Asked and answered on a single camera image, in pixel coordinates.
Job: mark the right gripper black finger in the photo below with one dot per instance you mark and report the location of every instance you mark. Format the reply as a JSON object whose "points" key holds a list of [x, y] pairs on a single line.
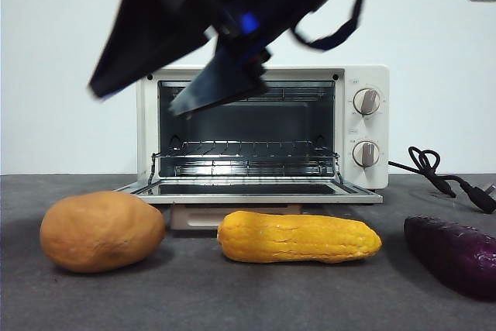
{"points": [[221, 83], [143, 40]]}

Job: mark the brown potato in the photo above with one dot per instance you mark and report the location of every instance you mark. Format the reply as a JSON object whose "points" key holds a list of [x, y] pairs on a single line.
{"points": [[100, 232]]}

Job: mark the white Toshiba toaster oven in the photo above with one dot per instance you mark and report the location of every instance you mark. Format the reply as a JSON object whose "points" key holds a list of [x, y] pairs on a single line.
{"points": [[364, 75]]}

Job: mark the larger white oven knob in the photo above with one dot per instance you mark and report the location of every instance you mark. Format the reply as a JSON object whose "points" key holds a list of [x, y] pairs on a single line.
{"points": [[367, 101]]}

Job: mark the smaller white oven knob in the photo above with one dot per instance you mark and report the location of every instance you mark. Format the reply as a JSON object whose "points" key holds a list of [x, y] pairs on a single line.
{"points": [[366, 154]]}

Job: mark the yellow corn cob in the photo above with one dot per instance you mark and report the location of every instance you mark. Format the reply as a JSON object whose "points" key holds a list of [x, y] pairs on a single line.
{"points": [[298, 238]]}

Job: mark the purple eggplant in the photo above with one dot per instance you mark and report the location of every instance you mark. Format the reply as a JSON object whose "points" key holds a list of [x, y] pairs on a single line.
{"points": [[449, 253]]}

